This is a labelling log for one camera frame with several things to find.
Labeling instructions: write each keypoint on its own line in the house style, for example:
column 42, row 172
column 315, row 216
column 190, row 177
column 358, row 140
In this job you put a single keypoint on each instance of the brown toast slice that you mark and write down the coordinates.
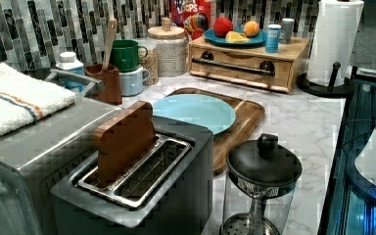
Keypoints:
column 123, row 140

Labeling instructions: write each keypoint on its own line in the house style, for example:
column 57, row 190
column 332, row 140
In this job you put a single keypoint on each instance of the light blue plate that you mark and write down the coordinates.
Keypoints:
column 203, row 110

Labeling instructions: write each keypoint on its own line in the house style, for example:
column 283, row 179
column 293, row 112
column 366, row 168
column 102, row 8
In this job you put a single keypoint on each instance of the wooden cutting board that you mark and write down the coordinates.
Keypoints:
column 249, row 114

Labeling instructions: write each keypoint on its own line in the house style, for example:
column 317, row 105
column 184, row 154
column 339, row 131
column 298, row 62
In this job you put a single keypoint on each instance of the glass jar of grains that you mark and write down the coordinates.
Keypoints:
column 148, row 58

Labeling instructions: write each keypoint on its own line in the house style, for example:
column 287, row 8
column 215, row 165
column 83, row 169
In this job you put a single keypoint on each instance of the light blue mug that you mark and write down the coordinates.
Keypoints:
column 132, row 82

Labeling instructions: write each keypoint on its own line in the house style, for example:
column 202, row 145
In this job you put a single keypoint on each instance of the white woven canister wooden lid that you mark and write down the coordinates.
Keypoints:
column 171, row 47

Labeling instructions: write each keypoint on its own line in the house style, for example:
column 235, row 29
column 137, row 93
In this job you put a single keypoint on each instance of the dark grey toaster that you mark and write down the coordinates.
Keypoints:
column 169, row 193

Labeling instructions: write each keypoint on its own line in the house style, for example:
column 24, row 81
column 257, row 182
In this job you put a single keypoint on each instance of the brown utensil holder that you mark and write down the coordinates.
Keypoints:
column 112, row 92

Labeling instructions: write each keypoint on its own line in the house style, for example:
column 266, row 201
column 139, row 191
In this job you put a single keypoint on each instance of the dark blue fruit plate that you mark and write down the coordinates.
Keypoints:
column 255, row 41

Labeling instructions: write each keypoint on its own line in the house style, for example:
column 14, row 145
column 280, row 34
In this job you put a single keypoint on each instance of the green mug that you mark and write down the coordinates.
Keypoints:
column 126, row 54

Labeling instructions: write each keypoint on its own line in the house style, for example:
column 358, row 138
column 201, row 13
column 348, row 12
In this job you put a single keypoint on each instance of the yellow banana piece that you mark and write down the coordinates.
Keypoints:
column 236, row 37

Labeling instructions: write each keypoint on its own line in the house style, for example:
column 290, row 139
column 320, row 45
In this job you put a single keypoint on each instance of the glass french press black lid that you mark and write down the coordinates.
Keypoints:
column 260, row 183

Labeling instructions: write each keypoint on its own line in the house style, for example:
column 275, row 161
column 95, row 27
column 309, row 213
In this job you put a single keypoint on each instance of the red apple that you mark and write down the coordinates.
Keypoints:
column 222, row 26

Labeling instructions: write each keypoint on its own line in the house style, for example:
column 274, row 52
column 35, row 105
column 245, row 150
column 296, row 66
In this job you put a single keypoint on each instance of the wooden bread box drawer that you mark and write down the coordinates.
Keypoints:
column 250, row 66

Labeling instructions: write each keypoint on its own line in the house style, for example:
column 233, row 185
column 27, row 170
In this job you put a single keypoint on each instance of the froot loops cereal box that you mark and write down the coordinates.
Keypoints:
column 194, row 16

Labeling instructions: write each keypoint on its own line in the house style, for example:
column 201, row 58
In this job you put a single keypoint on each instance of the orange fruit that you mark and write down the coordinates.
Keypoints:
column 251, row 28

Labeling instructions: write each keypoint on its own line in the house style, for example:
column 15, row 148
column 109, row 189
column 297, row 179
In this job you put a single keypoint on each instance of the wooden spoon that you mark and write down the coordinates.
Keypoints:
column 110, row 37

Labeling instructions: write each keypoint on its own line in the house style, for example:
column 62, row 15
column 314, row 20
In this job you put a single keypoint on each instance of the black paper towel holder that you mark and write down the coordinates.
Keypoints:
column 330, row 90

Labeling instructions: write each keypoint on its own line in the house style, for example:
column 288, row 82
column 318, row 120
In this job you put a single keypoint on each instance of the blue spice can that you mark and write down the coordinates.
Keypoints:
column 272, row 38

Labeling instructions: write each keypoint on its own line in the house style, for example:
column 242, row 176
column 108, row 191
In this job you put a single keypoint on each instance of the white blue bottle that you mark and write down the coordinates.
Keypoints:
column 69, row 62

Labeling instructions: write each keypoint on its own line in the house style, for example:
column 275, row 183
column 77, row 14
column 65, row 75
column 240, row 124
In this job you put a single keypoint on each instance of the grey spice can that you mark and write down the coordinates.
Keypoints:
column 286, row 30

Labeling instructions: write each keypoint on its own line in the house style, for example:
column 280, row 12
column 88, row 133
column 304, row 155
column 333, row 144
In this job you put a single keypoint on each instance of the white paper towel roll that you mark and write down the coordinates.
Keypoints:
column 334, row 35

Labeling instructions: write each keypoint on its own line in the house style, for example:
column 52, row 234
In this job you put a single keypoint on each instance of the white striped towel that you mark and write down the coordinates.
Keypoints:
column 25, row 100

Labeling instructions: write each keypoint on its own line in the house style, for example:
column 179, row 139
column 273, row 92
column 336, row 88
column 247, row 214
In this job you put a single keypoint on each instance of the stainless steel toaster oven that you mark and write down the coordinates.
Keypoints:
column 36, row 156

